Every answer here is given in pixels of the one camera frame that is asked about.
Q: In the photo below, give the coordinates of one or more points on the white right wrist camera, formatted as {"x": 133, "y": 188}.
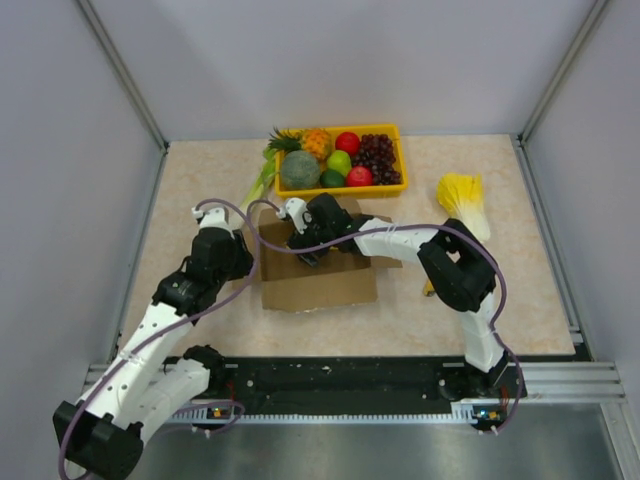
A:
{"x": 296, "y": 211}

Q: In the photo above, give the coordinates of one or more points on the white slotted cable duct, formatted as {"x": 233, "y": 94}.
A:
{"x": 465, "y": 412}

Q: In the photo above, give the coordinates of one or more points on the brown cardboard express box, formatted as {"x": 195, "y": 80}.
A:
{"x": 288, "y": 284}

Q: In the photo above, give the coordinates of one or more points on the purple grape bunch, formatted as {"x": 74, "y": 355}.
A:
{"x": 376, "y": 154}

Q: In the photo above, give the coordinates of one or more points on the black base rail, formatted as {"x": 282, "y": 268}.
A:
{"x": 337, "y": 386}

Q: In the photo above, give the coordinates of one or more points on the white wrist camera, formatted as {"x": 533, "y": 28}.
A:
{"x": 216, "y": 217}
{"x": 296, "y": 211}

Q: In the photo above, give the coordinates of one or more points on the dark green lime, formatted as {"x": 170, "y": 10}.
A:
{"x": 332, "y": 179}

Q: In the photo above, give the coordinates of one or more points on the red apple front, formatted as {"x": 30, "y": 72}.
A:
{"x": 359, "y": 176}

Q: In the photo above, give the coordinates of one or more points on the light green apple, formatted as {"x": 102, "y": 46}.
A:
{"x": 340, "y": 162}

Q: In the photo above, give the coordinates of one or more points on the yellow plastic fruit tray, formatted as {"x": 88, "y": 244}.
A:
{"x": 373, "y": 191}

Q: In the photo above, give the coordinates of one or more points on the yellow utility knife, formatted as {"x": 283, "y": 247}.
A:
{"x": 428, "y": 289}

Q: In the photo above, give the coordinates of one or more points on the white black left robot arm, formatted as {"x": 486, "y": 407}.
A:
{"x": 106, "y": 429}

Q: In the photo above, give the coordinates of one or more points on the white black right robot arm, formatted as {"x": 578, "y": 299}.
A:
{"x": 464, "y": 276}

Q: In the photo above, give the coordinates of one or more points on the red apple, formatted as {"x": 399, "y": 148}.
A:
{"x": 359, "y": 176}
{"x": 348, "y": 142}

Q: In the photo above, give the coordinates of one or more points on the yellow napa cabbage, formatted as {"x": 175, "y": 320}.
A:
{"x": 462, "y": 197}

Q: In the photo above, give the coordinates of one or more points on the green white leek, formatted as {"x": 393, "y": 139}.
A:
{"x": 262, "y": 184}

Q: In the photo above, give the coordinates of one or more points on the red apple rear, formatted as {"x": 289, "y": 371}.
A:
{"x": 348, "y": 142}

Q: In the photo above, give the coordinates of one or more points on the pineapple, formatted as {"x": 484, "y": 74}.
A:
{"x": 315, "y": 141}

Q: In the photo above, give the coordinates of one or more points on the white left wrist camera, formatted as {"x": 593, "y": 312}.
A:
{"x": 216, "y": 217}

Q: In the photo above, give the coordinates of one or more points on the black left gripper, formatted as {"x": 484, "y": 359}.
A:
{"x": 244, "y": 257}

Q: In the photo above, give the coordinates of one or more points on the green cantaloupe melon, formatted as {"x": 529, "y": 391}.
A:
{"x": 299, "y": 170}

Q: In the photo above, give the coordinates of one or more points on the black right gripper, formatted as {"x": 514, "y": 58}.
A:
{"x": 302, "y": 240}

